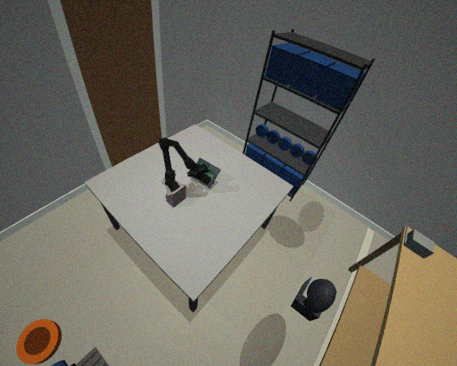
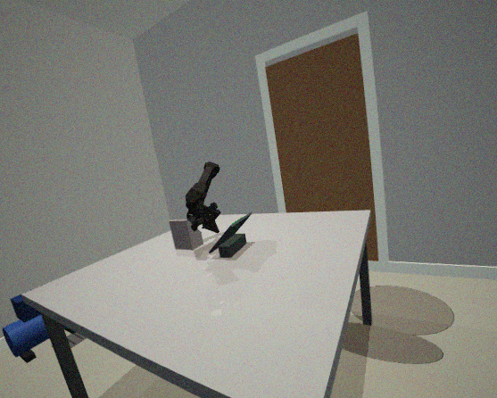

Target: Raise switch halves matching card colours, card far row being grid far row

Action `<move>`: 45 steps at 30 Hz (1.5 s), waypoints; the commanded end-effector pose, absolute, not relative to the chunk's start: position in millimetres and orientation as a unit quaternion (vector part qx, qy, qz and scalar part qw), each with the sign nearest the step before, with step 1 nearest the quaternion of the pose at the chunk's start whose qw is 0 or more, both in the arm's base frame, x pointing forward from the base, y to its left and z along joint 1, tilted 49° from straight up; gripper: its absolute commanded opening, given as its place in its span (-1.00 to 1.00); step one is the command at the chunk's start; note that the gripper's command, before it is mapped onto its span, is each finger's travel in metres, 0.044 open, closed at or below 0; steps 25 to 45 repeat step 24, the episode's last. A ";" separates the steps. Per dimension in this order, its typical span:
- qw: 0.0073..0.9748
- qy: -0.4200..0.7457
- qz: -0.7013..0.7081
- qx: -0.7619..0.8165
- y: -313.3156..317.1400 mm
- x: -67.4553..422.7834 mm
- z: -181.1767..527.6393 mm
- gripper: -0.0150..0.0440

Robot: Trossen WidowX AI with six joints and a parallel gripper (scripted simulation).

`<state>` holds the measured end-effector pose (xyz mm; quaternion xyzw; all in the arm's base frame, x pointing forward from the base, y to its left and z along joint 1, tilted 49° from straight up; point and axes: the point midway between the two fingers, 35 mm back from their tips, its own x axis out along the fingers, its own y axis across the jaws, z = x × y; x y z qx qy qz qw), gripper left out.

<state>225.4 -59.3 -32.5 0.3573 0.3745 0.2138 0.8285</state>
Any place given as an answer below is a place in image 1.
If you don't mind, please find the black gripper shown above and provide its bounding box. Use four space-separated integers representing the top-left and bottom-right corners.
195 174 211 185

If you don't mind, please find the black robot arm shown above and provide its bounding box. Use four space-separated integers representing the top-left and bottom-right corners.
159 137 208 192

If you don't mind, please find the grey switch panel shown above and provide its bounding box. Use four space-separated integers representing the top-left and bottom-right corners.
191 158 221 189

